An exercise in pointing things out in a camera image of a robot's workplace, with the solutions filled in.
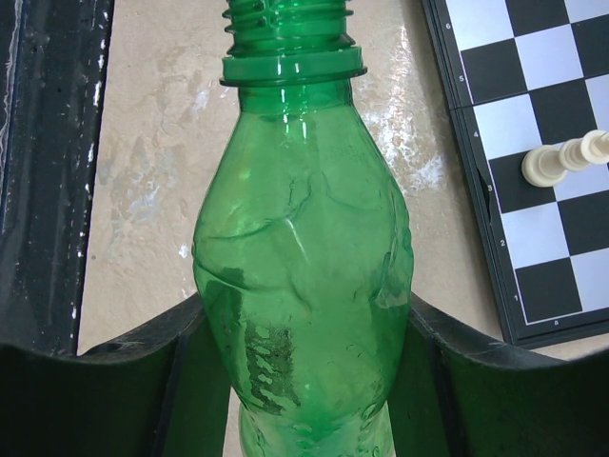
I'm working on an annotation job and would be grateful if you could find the black white chessboard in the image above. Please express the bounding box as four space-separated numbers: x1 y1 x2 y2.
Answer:
423 0 608 348

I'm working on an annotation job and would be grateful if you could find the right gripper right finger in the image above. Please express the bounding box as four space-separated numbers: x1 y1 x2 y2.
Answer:
388 296 608 456

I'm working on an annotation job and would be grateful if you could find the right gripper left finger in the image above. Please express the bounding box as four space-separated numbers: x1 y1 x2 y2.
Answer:
1 295 230 456

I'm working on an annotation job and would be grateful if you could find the cream chess piece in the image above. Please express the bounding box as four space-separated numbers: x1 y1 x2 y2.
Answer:
521 129 608 188

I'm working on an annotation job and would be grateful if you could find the green plastic bottle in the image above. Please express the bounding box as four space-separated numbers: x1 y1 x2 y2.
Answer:
192 1 414 456

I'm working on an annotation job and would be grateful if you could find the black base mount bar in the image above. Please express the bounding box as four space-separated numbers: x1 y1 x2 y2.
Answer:
1 0 114 355

